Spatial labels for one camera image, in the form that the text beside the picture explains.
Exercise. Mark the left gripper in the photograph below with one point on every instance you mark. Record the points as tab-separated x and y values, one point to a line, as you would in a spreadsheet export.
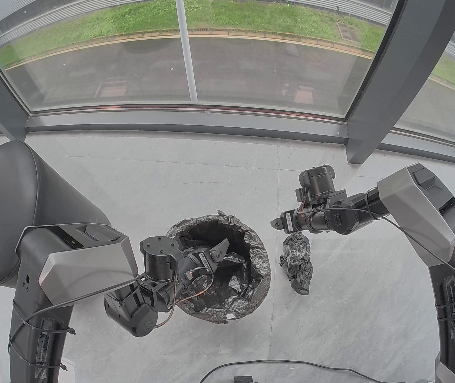
195	265

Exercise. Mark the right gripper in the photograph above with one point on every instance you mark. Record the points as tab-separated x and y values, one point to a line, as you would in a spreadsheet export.
301	222

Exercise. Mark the black plastic bag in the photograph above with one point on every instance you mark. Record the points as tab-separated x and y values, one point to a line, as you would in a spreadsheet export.
257	269

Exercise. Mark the black plastic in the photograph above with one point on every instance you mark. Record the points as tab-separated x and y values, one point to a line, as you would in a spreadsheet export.
297	265

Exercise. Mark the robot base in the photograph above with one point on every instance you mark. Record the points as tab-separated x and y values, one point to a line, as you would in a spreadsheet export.
245	379

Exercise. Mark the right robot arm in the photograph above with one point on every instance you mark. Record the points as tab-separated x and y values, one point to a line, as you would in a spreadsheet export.
415	202

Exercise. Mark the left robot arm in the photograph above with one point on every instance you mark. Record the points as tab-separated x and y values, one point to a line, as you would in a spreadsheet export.
92	265

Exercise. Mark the window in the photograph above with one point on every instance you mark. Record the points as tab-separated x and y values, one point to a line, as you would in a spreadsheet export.
403	74

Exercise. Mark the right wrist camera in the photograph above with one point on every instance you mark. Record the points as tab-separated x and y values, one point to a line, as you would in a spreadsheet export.
303	194

